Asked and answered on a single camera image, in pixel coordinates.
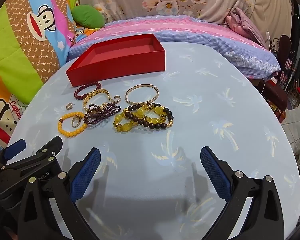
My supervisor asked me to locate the red cardboard box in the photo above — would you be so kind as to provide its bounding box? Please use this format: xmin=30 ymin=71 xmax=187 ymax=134
xmin=66 ymin=33 xmax=166 ymax=87

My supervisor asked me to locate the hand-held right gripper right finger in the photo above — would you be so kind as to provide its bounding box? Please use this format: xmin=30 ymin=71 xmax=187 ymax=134
xmin=200 ymin=146 xmax=285 ymax=240

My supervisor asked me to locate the dark red bead bracelet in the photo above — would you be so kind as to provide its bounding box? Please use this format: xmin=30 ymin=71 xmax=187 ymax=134
xmin=74 ymin=81 xmax=102 ymax=100

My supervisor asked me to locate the dark red cushion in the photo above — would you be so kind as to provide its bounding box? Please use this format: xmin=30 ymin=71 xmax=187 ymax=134
xmin=262 ymin=79 xmax=288 ymax=111

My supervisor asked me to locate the pink quilted cloth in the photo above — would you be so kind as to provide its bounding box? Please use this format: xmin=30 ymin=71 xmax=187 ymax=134
xmin=226 ymin=7 xmax=265 ymax=48

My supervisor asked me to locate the yellow chunky bead bracelet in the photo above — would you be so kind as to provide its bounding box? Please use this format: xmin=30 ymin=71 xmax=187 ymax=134
xmin=113 ymin=103 xmax=165 ymax=132

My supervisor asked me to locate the blue palm print tablecloth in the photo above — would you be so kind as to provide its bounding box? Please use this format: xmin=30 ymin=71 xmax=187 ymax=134
xmin=7 ymin=41 xmax=300 ymax=240

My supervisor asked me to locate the purple small bead bracelet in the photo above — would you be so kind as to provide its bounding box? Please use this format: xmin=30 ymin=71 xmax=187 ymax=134
xmin=83 ymin=102 xmax=122 ymax=128

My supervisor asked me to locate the dark metal chair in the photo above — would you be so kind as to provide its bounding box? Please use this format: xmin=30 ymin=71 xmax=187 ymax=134
xmin=271 ymin=34 xmax=294 ymax=80

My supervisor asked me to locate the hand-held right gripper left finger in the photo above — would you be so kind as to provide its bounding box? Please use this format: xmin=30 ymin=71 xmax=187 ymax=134
xmin=17 ymin=147 xmax=102 ymax=240

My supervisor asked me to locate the gold woven cuff bracelet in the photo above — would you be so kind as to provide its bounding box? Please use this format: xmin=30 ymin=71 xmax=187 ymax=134
xmin=83 ymin=89 xmax=112 ymax=110

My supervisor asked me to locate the cartoon monkey printed blanket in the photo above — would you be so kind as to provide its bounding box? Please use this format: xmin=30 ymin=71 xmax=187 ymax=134
xmin=0 ymin=0 xmax=81 ymax=155

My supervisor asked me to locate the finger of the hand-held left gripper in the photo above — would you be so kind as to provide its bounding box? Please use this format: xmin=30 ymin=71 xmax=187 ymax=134
xmin=5 ymin=136 xmax=63 ymax=174
xmin=0 ymin=139 xmax=27 ymax=167

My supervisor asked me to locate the dark brown bead bracelet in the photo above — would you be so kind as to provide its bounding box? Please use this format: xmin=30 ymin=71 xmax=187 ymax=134
xmin=124 ymin=104 xmax=174 ymax=130

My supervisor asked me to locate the green pillow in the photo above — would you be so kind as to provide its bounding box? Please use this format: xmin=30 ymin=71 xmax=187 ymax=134
xmin=72 ymin=4 xmax=106 ymax=29

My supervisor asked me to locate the pink blue striped bedding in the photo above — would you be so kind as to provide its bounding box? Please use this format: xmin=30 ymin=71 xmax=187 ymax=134
xmin=67 ymin=14 xmax=282 ymax=80

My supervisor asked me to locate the rose gold bangle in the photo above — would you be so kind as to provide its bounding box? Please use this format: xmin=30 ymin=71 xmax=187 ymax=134
xmin=125 ymin=85 xmax=159 ymax=105

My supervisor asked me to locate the orange bead bracelet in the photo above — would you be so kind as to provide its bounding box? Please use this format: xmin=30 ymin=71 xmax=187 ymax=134
xmin=58 ymin=112 xmax=88 ymax=137

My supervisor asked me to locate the grey floral sheet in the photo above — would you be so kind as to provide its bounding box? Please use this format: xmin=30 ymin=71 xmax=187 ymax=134
xmin=75 ymin=0 xmax=293 ymax=46

